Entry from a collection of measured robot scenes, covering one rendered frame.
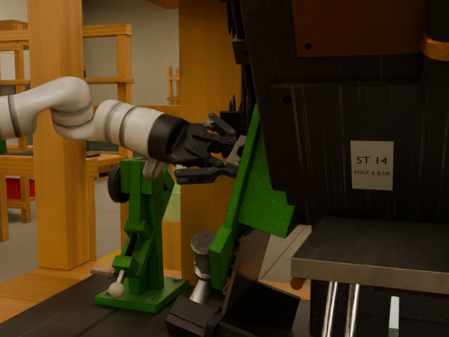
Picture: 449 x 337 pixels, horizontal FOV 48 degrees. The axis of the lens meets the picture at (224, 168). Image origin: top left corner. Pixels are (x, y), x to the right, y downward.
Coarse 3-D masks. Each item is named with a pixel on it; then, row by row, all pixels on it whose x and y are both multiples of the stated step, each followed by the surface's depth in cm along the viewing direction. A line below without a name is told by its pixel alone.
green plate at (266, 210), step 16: (256, 112) 64; (256, 128) 64; (256, 144) 65; (256, 160) 66; (240, 176) 65; (256, 176) 66; (240, 192) 65; (256, 192) 66; (272, 192) 65; (240, 208) 67; (256, 208) 66; (272, 208) 66; (288, 208) 65; (224, 224) 67; (240, 224) 70; (256, 224) 66; (272, 224) 66; (288, 224) 65
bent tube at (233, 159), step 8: (240, 136) 76; (240, 144) 75; (232, 152) 74; (240, 152) 76; (232, 160) 73; (240, 160) 74; (200, 280) 76; (200, 288) 75; (208, 288) 75; (192, 296) 74; (200, 296) 74; (208, 296) 75
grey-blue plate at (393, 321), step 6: (396, 300) 60; (390, 306) 58; (396, 306) 58; (390, 312) 56; (396, 312) 56; (390, 318) 54; (396, 318) 54; (390, 324) 53; (396, 324) 53; (390, 330) 52; (396, 330) 52; (390, 336) 52; (396, 336) 52
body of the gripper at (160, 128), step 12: (156, 120) 78; (168, 120) 78; (180, 120) 78; (156, 132) 77; (168, 132) 76; (180, 132) 79; (156, 144) 77; (168, 144) 77; (180, 144) 78; (204, 144) 78; (156, 156) 78; (168, 156) 77; (180, 156) 76; (192, 156) 76
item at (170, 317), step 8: (168, 320) 70; (176, 320) 70; (184, 320) 70; (168, 328) 72; (176, 328) 71; (184, 328) 70; (192, 328) 70; (200, 328) 70; (184, 336) 72; (192, 336) 70; (200, 336) 69
